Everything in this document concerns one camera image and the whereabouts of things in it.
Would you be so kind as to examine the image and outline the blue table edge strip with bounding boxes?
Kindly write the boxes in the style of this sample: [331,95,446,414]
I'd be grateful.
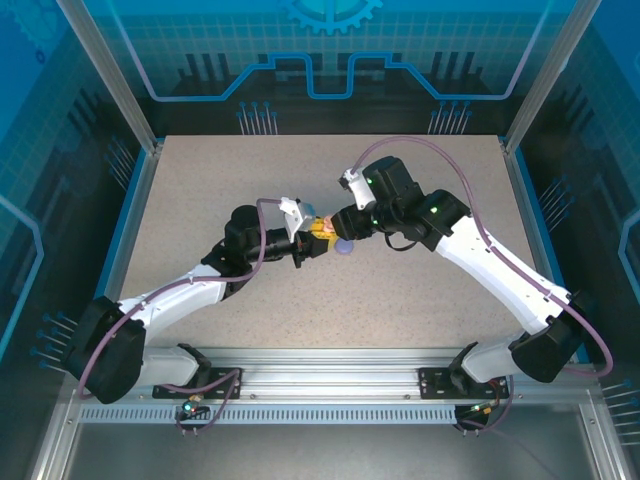
[513,147,592,364]
[94,144,152,311]

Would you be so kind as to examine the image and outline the grey metal shelf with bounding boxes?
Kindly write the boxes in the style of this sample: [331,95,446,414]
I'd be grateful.
[64,423,601,480]

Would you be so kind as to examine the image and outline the aluminium side frame rail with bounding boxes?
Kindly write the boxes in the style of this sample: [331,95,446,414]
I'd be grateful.
[27,142,164,480]
[501,139,624,480]

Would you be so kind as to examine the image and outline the aluminium mounting rail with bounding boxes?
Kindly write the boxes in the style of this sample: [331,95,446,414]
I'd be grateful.
[67,347,596,407]

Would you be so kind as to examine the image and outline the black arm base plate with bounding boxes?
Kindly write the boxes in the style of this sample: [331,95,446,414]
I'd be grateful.
[418,367,512,401]
[152,367,245,401]

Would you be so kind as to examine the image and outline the slotted grey cable duct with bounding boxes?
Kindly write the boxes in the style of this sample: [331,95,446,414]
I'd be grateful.
[78,405,459,426]

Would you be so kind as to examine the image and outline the aluminium frame post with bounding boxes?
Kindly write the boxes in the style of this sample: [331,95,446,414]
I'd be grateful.
[53,0,165,156]
[501,0,610,156]

